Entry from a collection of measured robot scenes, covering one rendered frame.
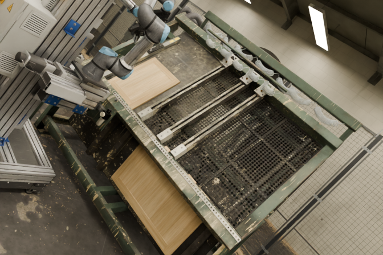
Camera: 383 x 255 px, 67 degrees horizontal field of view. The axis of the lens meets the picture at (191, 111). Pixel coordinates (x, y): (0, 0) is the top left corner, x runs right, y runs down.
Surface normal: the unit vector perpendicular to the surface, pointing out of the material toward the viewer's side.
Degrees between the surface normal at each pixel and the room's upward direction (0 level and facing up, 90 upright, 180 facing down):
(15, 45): 90
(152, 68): 54
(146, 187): 90
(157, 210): 90
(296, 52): 90
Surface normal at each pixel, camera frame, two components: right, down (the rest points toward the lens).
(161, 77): 0.05, -0.59
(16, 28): 0.59, 0.62
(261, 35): -0.47, -0.26
